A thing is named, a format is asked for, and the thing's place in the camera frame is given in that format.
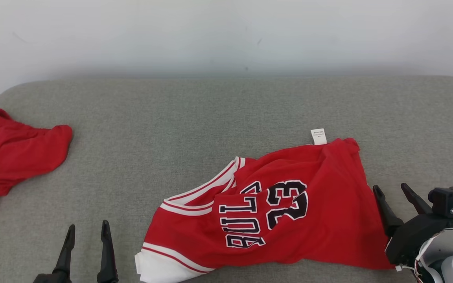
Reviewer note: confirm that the red Bulls basketball jersey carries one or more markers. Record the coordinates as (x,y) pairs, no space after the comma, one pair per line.
(328,228)

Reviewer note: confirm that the grey fabric sofa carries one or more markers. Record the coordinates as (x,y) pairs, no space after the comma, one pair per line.
(210,118)

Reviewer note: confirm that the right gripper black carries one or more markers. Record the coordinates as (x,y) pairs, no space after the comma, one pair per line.
(411,239)

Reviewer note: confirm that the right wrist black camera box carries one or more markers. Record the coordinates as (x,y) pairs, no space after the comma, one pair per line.
(446,200)

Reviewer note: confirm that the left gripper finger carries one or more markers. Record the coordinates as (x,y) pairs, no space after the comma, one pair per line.
(67,251)
(107,259)

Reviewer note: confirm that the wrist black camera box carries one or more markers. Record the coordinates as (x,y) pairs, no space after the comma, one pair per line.
(446,200)
(53,278)

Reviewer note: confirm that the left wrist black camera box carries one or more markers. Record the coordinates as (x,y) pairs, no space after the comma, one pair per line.
(53,278)

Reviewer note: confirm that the red shorts with white stripe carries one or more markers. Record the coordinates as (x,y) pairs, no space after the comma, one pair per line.
(14,157)

